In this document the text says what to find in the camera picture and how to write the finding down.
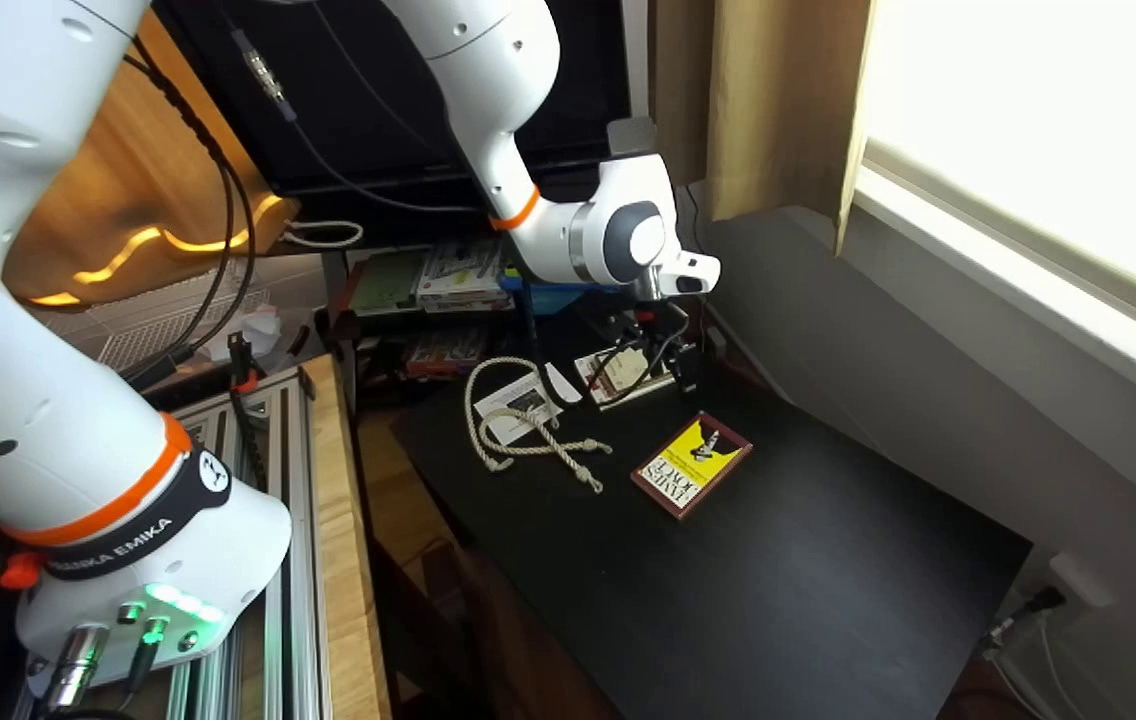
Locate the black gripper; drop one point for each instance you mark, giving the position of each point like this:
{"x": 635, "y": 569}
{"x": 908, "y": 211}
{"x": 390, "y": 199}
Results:
{"x": 656, "y": 328}

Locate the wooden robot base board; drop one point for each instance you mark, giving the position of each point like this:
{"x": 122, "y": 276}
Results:
{"x": 350, "y": 627}

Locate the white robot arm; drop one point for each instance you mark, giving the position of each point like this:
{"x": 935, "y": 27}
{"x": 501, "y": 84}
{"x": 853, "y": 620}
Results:
{"x": 82, "y": 454}

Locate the white booklet with picture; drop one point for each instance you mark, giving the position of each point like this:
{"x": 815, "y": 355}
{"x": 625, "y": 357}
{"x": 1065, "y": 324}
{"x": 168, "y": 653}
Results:
{"x": 519, "y": 409}

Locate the green blue box stack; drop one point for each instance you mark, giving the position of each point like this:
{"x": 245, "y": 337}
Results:
{"x": 436, "y": 276}

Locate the left tan curtain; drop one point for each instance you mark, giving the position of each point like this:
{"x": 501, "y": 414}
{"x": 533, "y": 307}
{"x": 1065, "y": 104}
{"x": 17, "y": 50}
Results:
{"x": 758, "y": 101}

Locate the black television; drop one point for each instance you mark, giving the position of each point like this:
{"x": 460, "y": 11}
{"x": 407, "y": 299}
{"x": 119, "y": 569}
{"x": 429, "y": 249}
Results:
{"x": 342, "y": 114}

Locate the aluminium rail frame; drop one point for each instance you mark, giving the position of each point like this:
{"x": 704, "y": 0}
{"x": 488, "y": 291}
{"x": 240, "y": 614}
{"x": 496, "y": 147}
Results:
{"x": 212, "y": 608}

